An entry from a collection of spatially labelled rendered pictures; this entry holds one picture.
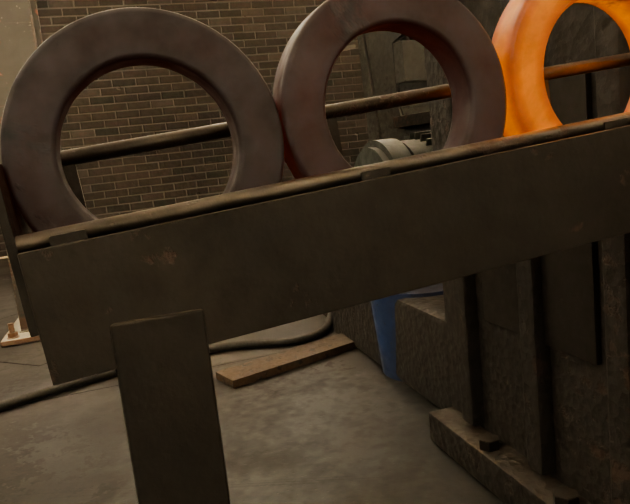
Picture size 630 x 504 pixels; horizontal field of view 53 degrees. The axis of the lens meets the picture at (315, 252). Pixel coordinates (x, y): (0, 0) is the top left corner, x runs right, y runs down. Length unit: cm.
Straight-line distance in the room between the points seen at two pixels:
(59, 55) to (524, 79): 34
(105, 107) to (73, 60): 611
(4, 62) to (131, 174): 363
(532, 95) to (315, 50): 18
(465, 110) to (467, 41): 5
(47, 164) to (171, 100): 615
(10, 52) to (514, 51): 265
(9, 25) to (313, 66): 263
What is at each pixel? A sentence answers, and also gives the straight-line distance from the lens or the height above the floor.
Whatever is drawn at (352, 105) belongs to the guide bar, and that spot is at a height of 69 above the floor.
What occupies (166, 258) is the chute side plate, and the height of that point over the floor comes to 60.
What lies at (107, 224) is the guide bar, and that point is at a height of 63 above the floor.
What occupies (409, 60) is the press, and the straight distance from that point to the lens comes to 498.
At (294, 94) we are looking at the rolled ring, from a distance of 45.
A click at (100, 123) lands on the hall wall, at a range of 653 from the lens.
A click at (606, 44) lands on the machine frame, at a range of 90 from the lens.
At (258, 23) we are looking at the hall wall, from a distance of 683.
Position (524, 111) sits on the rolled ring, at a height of 67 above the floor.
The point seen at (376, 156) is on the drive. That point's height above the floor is 63.
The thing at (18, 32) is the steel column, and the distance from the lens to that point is 303.
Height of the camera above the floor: 66
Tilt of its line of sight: 9 degrees down
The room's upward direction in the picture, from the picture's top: 6 degrees counter-clockwise
